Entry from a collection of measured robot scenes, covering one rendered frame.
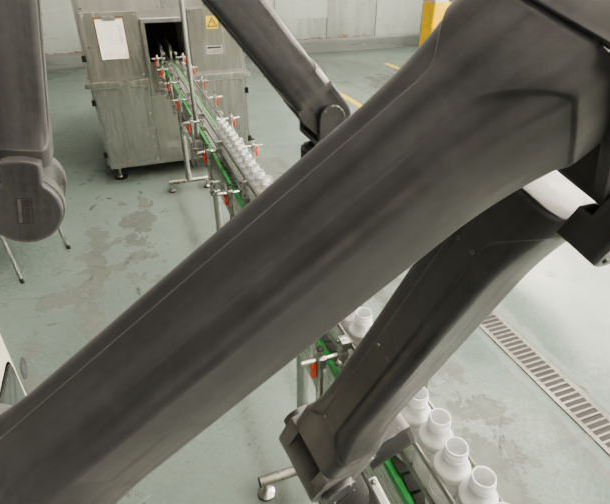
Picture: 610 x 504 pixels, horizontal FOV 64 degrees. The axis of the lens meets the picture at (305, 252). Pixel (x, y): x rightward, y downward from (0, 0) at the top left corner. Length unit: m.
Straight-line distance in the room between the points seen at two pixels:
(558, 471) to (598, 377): 0.67
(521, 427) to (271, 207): 2.39
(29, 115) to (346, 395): 0.44
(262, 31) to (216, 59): 4.04
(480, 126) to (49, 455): 0.19
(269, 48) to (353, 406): 0.41
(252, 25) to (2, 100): 0.28
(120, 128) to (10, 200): 4.10
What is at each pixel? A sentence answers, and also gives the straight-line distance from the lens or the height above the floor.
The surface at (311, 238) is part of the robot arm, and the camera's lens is 0.17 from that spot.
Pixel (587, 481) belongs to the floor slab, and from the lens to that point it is 2.46.
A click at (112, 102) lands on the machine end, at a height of 0.71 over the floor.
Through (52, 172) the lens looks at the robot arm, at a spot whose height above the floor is 1.60.
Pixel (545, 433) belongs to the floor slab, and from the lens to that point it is 2.55.
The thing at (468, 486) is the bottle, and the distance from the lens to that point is 0.86.
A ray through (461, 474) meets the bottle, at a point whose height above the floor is 1.13.
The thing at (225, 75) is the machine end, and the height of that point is 0.87.
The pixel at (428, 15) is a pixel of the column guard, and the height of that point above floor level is 0.91.
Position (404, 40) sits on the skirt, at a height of 0.13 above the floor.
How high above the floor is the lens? 1.83
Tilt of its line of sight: 32 degrees down
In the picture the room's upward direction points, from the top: straight up
